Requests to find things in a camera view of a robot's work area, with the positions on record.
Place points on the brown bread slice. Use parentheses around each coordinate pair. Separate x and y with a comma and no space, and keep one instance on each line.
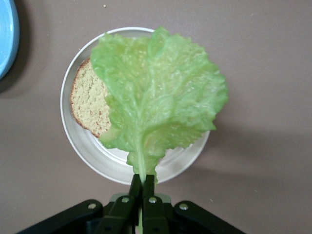
(87,102)

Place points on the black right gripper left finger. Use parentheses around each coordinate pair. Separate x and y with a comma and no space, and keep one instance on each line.
(122,214)

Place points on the green lettuce leaf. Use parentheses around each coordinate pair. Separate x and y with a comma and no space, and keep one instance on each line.
(158,97)

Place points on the blue plate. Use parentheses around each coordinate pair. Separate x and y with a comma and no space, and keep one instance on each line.
(7,36)

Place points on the beige plate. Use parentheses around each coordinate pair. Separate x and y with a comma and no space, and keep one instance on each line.
(80,151)

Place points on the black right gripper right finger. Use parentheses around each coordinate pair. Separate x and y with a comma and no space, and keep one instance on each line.
(153,214)

